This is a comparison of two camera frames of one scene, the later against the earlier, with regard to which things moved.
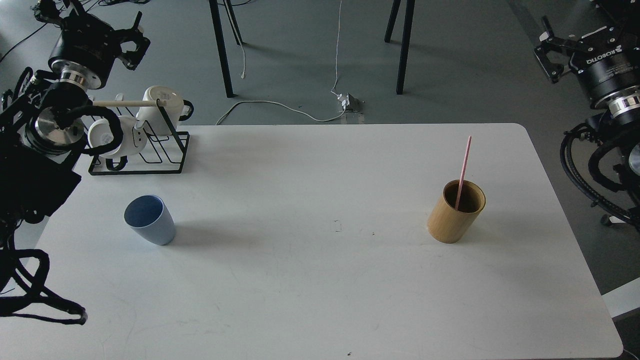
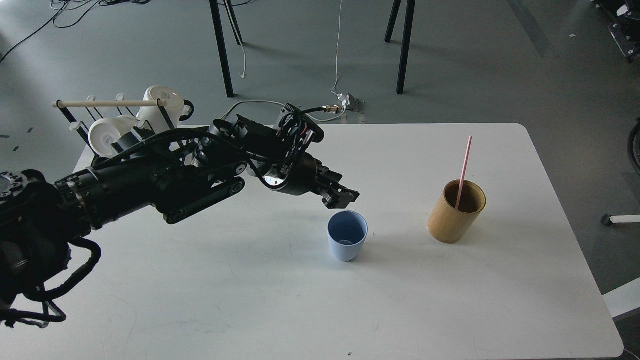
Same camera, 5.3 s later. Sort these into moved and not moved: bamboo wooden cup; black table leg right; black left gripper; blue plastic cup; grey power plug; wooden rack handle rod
Moved: blue plastic cup; black left gripper
Not moved: wooden rack handle rod; black table leg right; bamboo wooden cup; grey power plug
